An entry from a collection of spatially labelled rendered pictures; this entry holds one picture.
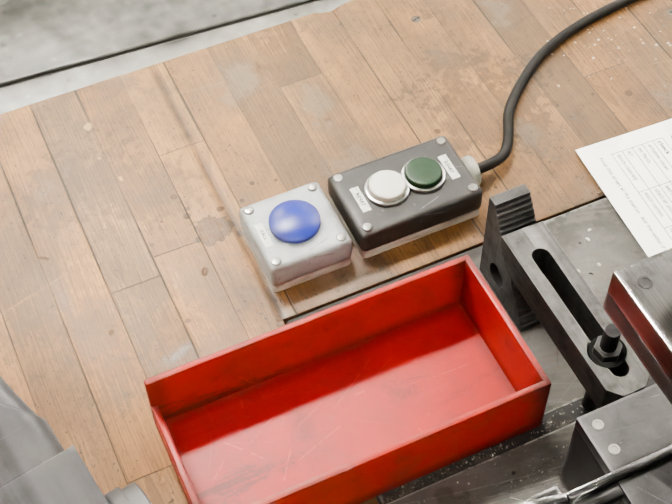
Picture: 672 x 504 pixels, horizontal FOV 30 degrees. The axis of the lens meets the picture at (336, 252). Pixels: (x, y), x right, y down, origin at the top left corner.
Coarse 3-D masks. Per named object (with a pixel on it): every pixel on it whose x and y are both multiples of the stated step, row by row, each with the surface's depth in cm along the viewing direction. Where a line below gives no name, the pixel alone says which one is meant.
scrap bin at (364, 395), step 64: (320, 320) 88; (384, 320) 92; (448, 320) 94; (192, 384) 87; (256, 384) 91; (320, 384) 91; (384, 384) 91; (448, 384) 91; (512, 384) 91; (192, 448) 88; (256, 448) 88; (320, 448) 88; (384, 448) 82; (448, 448) 85
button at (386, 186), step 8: (376, 176) 98; (384, 176) 98; (392, 176) 98; (400, 176) 98; (376, 184) 98; (384, 184) 98; (392, 184) 98; (400, 184) 98; (376, 192) 97; (384, 192) 97; (392, 192) 97; (400, 192) 97; (384, 200) 97; (392, 200) 97
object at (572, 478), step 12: (576, 432) 81; (576, 444) 82; (576, 456) 82; (588, 456) 80; (564, 468) 85; (576, 468) 83; (588, 468) 81; (600, 468) 79; (564, 480) 86; (576, 480) 84; (588, 480) 82
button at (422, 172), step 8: (416, 160) 99; (424, 160) 99; (432, 160) 99; (408, 168) 99; (416, 168) 99; (424, 168) 99; (432, 168) 99; (440, 168) 99; (408, 176) 98; (416, 176) 98; (424, 176) 98; (432, 176) 98; (440, 176) 98; (416, 184) 98; (424, 184) 98; (432, 184) 98
